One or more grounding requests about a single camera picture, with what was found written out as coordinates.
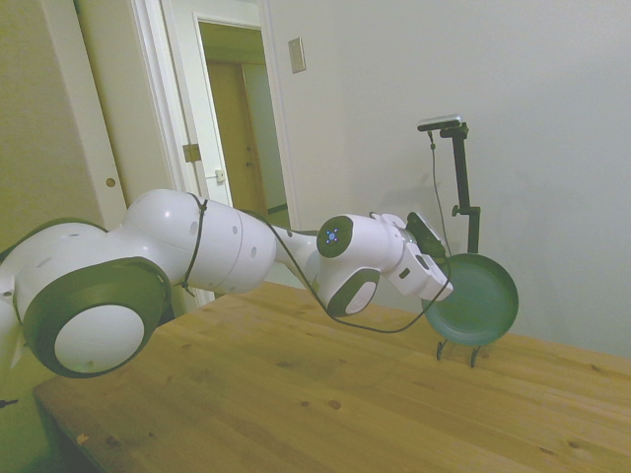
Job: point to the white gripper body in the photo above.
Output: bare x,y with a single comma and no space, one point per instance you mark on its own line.
419,276

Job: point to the round green plate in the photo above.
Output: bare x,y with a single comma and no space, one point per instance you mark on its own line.
478,300

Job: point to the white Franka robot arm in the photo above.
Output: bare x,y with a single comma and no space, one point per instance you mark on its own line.
222,246

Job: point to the door latch plate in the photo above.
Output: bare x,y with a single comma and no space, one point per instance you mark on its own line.
220,175

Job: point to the brass door hinge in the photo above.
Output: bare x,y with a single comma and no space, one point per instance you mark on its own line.
191,153

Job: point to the white door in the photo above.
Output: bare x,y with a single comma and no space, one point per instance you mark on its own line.
128,123

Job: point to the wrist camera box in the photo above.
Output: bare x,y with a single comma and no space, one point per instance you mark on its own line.
426,234

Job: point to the black camera stand pole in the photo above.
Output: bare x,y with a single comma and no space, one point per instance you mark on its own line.
463,187

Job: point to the exterior camera bar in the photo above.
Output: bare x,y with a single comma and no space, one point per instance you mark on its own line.
440,121

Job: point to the wall switch plate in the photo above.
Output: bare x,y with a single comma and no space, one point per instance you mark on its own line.
297,55

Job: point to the white door frame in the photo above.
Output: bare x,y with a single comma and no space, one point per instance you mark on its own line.
172,98

